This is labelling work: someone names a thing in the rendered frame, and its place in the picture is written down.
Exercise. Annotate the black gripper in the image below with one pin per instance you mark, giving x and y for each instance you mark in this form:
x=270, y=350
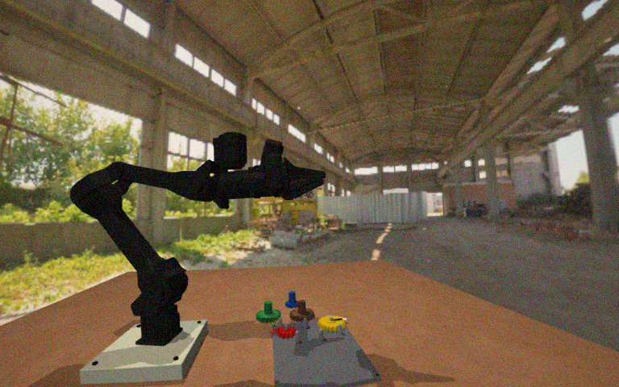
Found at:
x=280, y=179

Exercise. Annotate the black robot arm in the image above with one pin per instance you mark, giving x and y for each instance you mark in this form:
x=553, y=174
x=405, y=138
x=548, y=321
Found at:
x=161, y=281

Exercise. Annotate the yellow gear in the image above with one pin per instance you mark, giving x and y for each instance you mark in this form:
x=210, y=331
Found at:
x=326, y=325

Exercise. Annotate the green gear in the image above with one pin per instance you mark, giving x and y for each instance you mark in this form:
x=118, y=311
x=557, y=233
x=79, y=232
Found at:
x=268, y=314

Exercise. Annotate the blue gear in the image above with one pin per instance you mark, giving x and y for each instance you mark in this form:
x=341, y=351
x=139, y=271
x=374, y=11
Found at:
x=291, y=302

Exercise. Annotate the red gear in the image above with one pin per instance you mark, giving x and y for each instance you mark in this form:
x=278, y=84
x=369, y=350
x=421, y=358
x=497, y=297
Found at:
x=286, y=333

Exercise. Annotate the brown gear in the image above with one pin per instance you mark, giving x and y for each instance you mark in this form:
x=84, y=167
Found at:
x=301, y=312

